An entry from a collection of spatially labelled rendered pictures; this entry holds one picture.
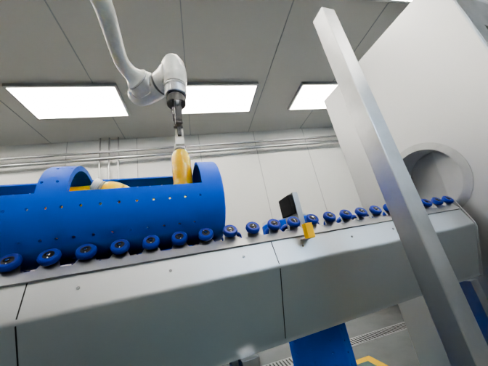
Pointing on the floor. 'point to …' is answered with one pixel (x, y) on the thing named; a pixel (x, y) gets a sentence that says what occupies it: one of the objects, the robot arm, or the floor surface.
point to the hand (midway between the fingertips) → (179, 140)
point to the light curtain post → (404, 203)
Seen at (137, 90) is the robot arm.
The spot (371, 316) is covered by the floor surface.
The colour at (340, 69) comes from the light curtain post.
